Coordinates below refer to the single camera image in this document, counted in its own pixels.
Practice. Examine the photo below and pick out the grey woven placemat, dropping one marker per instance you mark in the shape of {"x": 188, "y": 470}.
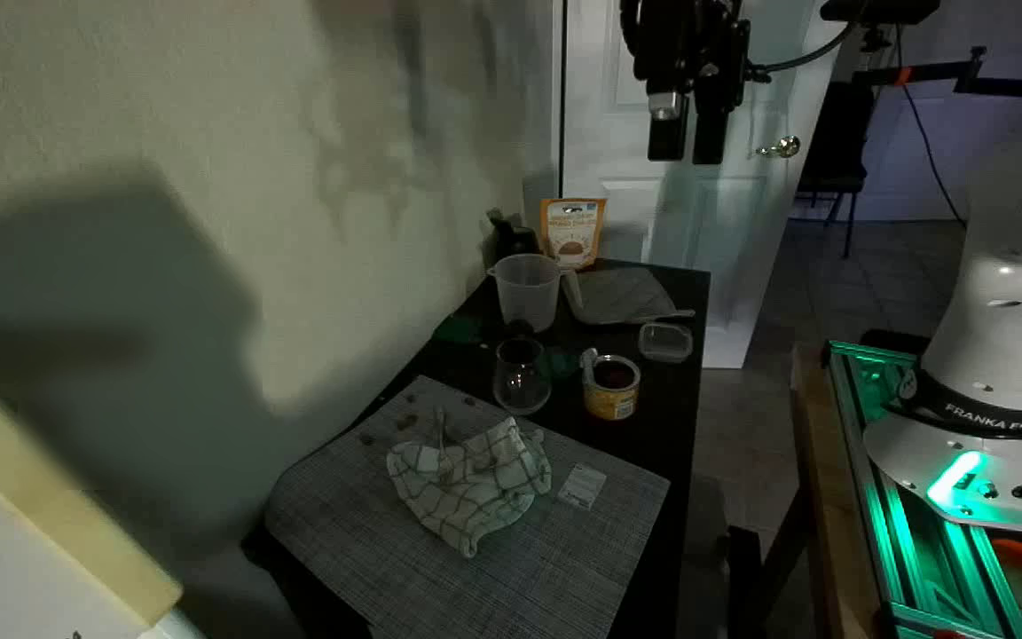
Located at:
{"x": 535, "y": 563}

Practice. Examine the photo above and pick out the small white packet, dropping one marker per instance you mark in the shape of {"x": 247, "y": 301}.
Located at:
{"x": 583, "y": 487}

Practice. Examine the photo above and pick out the black boom bar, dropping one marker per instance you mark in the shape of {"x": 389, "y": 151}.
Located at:
{"x": 1010, "y": 84}

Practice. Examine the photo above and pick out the small clear plastic container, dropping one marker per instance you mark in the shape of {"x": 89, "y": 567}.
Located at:
{"x": 665, "y": 343}

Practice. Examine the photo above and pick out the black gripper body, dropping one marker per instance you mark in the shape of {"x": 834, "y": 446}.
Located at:
{"x": 686, "y": 37}

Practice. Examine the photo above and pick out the black table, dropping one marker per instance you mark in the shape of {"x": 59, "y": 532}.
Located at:
{"x": 665, "y": 427}

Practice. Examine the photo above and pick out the dark green round lid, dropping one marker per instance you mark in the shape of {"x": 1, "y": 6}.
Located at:
{"x": 561, "y": 359}
{"x": 456, "y": 330}

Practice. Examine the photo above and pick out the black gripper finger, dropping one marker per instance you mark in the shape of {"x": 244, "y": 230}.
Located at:
{"x": 665, "y": 134}
{"x": 712, "y": 129}

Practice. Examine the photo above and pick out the dark object by wall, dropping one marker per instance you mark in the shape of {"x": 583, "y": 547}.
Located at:
{"x": 508, "y": 231}

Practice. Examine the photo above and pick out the white checked dish cloth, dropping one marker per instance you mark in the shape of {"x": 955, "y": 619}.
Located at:
{"x": 469, "y": 485}

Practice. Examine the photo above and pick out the white panel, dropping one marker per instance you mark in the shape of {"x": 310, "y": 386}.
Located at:
{"x": 1, "y": 569}

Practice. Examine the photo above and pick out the beige wooden board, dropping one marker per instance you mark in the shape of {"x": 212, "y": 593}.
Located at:
{"x": 50, "y": 510}

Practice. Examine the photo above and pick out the clear glass tumbler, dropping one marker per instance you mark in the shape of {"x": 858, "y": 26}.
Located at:
{"x": 523, "y": 376}

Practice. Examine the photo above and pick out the clear plastic jug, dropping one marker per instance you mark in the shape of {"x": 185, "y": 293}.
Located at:
{"x": 528, "y": 293}

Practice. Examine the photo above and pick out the brown wooden plank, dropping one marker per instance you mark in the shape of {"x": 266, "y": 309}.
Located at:
{"x": 833, "y": 510}

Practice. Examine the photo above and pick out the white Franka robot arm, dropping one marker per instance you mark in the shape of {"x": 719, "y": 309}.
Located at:
{"x": 1010, "y": 337}

